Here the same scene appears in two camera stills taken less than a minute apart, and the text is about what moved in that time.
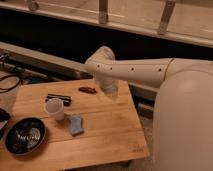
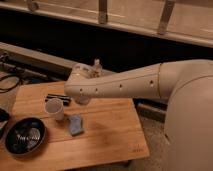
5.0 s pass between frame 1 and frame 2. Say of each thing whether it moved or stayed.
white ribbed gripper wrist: moved
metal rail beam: stayed
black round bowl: stayed
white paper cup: stayed
